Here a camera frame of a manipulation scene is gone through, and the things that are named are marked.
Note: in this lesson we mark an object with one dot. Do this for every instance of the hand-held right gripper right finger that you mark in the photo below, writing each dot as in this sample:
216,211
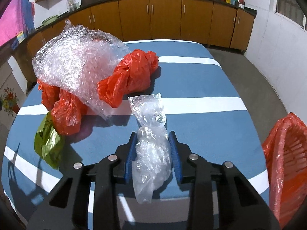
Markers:
176,158

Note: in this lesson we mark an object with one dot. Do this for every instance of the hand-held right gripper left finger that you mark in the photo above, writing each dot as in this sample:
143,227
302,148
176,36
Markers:
128,163

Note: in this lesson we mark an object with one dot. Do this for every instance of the clear plastic bag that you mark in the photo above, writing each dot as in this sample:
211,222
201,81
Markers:
151,153

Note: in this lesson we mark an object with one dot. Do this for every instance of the olive green plastic bag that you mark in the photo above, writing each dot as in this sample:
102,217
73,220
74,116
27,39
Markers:
49,143

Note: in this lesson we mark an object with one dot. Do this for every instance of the knotted red plastic bag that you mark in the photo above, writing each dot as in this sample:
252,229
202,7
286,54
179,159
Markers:
132,74

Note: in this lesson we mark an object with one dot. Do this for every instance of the red plastic waste basket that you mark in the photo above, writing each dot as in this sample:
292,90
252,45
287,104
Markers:
275,148

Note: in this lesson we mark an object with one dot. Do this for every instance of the clear bubble wrap sheet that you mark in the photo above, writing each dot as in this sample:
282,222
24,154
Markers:
76,60

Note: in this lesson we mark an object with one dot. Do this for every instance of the blue white striped tablecloth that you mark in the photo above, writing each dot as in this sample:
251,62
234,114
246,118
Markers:
203,124

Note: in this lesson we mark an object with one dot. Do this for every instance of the floral printed board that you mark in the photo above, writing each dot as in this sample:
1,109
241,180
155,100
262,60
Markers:
9,99

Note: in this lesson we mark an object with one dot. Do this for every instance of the wooden base cabinets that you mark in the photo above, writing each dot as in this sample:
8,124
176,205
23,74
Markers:
168,21

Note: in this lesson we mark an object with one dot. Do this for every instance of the green basin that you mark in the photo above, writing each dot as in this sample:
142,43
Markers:
49,20

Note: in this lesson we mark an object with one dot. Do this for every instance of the white cup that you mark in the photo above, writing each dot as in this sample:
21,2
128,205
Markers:
241,4

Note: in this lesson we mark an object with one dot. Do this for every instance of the barred window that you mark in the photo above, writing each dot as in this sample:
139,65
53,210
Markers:
290,7

